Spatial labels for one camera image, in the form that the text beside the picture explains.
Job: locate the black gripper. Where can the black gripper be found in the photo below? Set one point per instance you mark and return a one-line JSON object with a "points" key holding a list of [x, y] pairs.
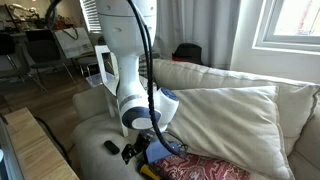
{"points": [[141, 143]]}

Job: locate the yellow black torch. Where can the yellow black torch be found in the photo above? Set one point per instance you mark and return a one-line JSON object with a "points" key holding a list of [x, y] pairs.
{"points": [[148, 172]]}

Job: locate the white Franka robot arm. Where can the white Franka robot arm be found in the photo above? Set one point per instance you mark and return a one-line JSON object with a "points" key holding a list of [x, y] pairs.
{"points": [[126, 33]]}

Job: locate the black office chair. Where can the black office chair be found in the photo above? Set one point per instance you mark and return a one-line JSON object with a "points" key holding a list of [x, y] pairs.
{"points": [[6, 43], [43, 50]]}

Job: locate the black remote control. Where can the black remote control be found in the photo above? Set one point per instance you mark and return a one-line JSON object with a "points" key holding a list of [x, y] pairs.
{"points": [[111, 147]]}

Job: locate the red white patterned cushion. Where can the red white patterned cushion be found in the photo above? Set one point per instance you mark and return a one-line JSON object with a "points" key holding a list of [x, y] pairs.
{"points": [[200, 170]]}

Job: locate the clear plastic box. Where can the clear plastic box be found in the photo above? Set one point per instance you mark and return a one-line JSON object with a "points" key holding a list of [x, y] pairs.
{"points": [[96, 80]]}

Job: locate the grey white patterned blanket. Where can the grey white patterned blanket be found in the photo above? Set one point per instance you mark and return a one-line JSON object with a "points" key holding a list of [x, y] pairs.
{"points": [[142, 70]]}

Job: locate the light wooden table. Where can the light wooden table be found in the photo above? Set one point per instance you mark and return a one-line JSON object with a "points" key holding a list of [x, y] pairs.
{"points": [[33, 150]]}

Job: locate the cream pillow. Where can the cream pillow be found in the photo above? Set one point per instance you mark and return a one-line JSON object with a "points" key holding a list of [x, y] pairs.
{"points": [[226, 126]]}

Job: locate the red cloth under hat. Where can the red cloth under hat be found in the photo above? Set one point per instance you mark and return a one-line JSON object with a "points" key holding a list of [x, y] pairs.
{"points": [[178, 59]]}

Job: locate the black hat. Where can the black hat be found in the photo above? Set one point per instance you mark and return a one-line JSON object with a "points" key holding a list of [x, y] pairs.
{"points": [[188, 51]]}

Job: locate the white paper bag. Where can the white paper bag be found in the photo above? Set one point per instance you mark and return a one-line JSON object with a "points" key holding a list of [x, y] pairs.
{"points": [[75, 43]]}

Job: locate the beige fabric sofa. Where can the beige fabric sofa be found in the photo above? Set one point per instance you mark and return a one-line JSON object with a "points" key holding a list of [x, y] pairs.
{"points": [[233, 78]]}

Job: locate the white window blinds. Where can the white window blinds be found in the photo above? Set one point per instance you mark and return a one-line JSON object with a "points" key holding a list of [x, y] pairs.
{"points": [[90, 15]]}

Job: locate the white curtain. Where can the white curtain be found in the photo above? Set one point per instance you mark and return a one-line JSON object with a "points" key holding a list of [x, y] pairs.
{"points": [[200, 20]]}

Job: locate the white framed window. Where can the white framed window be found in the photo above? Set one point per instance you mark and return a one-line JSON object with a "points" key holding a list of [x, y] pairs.
{"points": [[293, 16]]}

